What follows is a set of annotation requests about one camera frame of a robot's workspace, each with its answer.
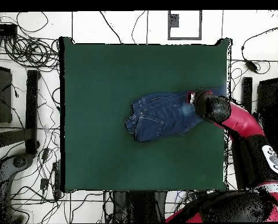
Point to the blue denim jeans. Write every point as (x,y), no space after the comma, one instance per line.
(157,116)

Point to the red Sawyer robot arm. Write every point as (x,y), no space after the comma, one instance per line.
(241,119)

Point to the black flat box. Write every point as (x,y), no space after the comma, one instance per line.
(3,29)

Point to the black stand leg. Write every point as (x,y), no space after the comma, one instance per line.
(32,112)
(247,93)

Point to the black power adapter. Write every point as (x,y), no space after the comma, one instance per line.
(251,66)

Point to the black square case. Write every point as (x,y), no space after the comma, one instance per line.
(269,100)
(3,98)

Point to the dark green table cloth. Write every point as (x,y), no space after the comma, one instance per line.
(101,70)

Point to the slim black power strip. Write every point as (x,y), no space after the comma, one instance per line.
(57,179)

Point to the small black plug adapter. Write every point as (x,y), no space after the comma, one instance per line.
(44,183)

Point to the grey chair base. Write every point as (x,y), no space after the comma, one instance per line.
(3,170)

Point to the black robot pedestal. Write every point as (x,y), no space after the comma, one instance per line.
(141,207)

